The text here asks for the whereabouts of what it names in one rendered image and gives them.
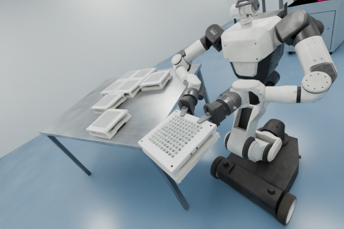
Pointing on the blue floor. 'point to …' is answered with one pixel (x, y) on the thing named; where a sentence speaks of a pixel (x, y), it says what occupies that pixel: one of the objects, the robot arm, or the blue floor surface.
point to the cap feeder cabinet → (329, 36)
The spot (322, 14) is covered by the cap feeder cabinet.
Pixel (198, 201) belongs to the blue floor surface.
